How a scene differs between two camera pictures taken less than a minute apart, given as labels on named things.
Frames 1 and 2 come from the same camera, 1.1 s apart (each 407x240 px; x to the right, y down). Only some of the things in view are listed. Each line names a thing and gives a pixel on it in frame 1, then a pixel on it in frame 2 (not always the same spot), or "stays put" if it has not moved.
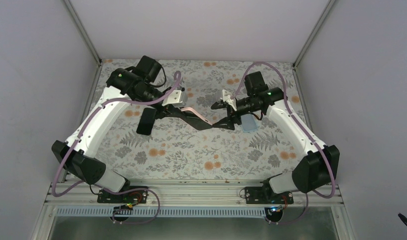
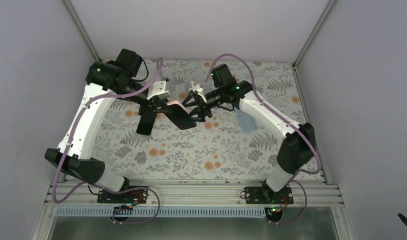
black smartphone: x=146 y=121 stays put
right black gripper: x=231 y=113 → x=200 y=113
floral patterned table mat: x=215 y=122 stays put
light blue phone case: x=249 y=122 stays put
